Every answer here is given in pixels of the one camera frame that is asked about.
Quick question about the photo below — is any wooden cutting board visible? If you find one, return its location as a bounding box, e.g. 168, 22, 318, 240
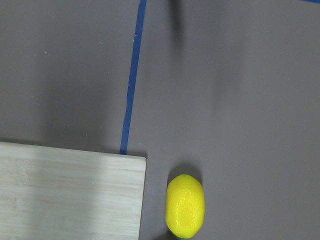
0, 142, 147, 240

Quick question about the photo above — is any yellow lemon right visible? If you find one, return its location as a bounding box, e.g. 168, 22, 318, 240
165, 174, 205, 239

